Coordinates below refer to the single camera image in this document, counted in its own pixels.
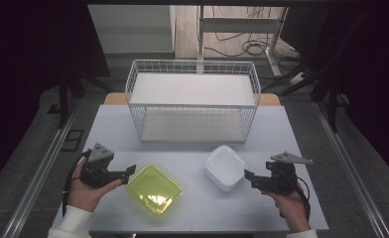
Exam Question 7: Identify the black floor cables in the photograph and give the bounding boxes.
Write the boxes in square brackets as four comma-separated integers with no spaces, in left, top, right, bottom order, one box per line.
[203,6,301,72]

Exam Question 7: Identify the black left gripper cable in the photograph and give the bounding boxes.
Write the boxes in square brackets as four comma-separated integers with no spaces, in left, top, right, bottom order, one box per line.
[62,149,92,217]

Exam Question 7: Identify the white metal desk frame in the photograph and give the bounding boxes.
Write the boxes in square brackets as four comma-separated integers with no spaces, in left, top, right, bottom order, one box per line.
[196,5,290,77]

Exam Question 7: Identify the white power strip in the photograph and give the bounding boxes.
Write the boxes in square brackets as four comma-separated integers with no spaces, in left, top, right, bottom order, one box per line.
[288,72,308,87]

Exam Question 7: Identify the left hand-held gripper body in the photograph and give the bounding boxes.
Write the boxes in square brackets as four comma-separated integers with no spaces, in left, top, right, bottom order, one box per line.
[79,142,124,189]

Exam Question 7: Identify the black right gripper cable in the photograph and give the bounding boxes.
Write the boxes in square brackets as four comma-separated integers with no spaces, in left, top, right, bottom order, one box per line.
[278,177,313,222]

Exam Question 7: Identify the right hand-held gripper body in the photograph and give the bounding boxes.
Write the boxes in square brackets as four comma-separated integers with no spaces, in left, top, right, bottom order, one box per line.
[255,151,315,195]

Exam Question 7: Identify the yellow-green plastic container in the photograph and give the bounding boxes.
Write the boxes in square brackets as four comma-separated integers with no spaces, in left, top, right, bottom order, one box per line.
[125,164,184,217]

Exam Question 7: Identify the person's right hand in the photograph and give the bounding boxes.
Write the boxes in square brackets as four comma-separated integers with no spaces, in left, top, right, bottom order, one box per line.
[264,188,312,233]

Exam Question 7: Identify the white cabinet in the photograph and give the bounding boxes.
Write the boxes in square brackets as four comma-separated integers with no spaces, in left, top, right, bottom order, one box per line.
[87,4,177,60]

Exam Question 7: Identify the person's left hand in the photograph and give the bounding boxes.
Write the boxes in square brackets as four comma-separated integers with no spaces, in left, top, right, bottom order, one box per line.
[66,158,123,212]

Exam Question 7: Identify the black metal stand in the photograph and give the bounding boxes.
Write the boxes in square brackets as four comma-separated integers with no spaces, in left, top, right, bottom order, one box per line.
[48,70,112,130]
[261,62,350,133]

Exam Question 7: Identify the white wire rack shelf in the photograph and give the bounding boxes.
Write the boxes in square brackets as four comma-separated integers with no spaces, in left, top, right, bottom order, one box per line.
[125,59,262,144]

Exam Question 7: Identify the aluminium floor rail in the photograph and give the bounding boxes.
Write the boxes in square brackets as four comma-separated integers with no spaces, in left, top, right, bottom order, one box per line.
[0,98,81,238]
[312,100,389,238]

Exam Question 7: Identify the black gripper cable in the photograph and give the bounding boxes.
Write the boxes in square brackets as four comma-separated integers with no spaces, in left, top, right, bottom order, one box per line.
[278,177,313,222]
[62,149,92,217]

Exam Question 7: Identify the white plastic container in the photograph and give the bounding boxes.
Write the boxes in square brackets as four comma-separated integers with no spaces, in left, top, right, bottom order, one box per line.
[203,145,249,193]

